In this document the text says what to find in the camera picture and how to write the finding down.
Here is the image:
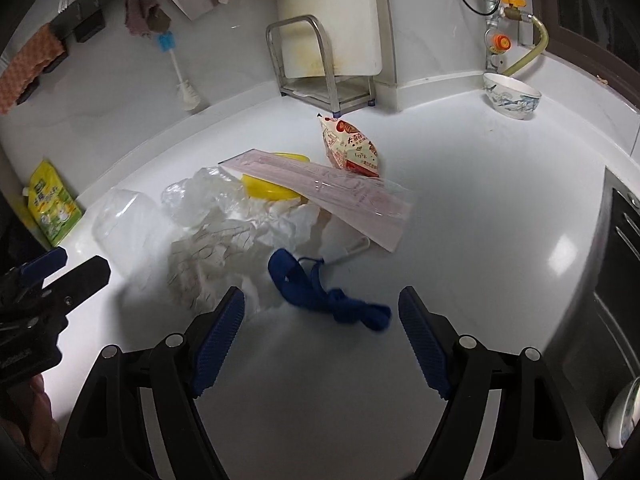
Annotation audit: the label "white patterned bowl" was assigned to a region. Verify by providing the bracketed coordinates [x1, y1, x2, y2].
[482, 72, 543, 122]

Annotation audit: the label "blue fabric strap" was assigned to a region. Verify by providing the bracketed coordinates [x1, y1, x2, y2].
[268, 248, 393, 333]

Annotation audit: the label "metal gas pipe with valve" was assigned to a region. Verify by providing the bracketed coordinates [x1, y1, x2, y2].
[464, 0, 532, 74]

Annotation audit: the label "clear plastic bags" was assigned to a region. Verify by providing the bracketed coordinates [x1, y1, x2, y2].
[167, 200, 321, 313]

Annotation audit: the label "orange hanging cloth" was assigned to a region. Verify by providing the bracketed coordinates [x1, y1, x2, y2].
[0, 24, 67, 116]

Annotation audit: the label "green refill pouch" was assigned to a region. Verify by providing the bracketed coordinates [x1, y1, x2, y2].
[27, 159, 84, 248]

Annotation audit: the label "white cutting board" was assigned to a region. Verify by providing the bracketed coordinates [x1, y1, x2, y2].
[276, 0, 385, 81]

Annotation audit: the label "yellow plastic lid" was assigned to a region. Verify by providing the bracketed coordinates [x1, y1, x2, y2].
[241, 152, 312, 204]

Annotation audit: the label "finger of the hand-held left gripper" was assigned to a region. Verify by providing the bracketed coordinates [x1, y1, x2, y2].
[40, 255, 112, 313]
[15, 247, 69, 288]

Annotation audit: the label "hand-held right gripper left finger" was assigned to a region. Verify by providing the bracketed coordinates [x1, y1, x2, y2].
[57, 286, 246, 480]

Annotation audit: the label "person's left hand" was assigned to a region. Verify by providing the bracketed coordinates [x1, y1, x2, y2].
[20, 372, 65, 476]

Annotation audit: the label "black kitchen sink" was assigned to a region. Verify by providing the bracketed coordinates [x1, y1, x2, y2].
[545, 166, 640, 461]

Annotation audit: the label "brown hanging cloth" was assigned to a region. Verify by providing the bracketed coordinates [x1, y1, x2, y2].
[123, 0, 172, 39]

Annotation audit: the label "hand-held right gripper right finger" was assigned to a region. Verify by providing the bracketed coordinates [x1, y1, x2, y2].
[398, 286, 601, 480]

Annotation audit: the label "white looped cord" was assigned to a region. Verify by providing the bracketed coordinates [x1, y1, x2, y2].
[325, 235, 372, 267]

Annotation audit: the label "dark window frame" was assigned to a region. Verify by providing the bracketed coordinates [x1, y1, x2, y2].
[527, 0, 640, 81]

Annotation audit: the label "white and blue bottle brush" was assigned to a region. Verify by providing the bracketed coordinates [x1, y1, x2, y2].
[156, 31, 202, 113]

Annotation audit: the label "clear plastic bag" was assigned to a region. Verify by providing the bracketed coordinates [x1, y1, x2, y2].
[160, 166, 248, 231]

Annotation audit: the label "stainless steel rack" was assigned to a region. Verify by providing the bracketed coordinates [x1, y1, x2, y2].
[265, 14, 378, 113]

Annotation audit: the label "red and white snack packet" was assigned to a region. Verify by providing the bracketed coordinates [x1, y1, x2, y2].
[318, 113, 382, 178]

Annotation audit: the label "yellow gas hose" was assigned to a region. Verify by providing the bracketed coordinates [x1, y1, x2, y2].
[500, 12, 550, 78]

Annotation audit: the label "pink plastic package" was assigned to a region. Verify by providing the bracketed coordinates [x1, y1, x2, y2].
[218, 148, 417, 253]

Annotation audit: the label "clear plastic container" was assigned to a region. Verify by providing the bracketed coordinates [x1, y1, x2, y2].
[91, 188, 171, 281]

